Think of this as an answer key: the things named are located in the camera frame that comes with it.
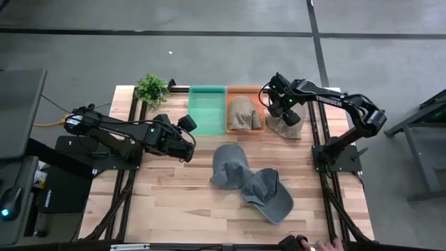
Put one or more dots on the grey denim cap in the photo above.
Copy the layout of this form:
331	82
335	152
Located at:
268	198
228	164

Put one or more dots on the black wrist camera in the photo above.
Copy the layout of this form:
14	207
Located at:
187	123
292	118

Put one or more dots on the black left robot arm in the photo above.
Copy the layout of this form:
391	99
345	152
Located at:
111	130

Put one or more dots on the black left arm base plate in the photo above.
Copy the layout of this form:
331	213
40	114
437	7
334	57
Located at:
69	146

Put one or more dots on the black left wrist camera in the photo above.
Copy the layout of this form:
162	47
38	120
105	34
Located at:
187	123

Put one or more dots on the black handheld object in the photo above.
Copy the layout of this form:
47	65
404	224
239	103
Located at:
291	244

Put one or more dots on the black controller box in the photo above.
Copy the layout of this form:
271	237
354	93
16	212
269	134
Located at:
66	188

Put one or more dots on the dark metal stand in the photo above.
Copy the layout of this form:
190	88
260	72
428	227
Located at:
420	157

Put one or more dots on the silver metal bracket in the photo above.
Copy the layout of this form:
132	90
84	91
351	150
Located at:
129	247

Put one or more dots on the teal plastic bin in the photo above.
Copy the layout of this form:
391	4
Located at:
207	111

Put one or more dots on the green plant in white pot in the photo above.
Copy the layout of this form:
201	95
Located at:
151	90

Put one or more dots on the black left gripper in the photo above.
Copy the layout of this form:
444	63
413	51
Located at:
174	143

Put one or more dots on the orange plastic bin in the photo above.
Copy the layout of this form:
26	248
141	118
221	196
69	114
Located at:
244	90

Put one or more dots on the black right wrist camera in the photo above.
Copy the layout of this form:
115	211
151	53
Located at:
292	118

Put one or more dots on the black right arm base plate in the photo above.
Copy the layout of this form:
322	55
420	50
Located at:
348	162

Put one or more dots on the black computer mouse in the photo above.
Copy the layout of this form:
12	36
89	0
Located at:
10	204

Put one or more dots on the beige cap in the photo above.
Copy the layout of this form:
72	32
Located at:
244	115
289	132

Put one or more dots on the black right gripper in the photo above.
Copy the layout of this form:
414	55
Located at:
282	90

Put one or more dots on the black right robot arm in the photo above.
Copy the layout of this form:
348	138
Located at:
331	99

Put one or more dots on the yellow white packet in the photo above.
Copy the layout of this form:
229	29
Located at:
40	178

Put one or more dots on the person's hand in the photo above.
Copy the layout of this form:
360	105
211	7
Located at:
329	245

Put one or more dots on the dark grey desk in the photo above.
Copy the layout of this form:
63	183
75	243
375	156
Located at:
17	167
21	111

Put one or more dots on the black aluminium frame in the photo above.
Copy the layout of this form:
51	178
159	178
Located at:
195	248

